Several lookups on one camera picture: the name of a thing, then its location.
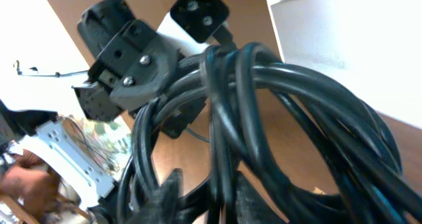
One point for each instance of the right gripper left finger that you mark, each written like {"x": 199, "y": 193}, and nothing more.
{"x": 162, "y": 207}

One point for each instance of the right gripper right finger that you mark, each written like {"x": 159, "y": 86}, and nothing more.
{"x": 250, "y": 207}

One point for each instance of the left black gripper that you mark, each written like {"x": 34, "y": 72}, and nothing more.
{"x": 134, "y": 67}

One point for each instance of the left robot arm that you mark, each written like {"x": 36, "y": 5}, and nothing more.
{"x": 30, "y": 113}

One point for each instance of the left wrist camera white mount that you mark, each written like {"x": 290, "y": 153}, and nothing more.
{"x": 192, "y": 25}

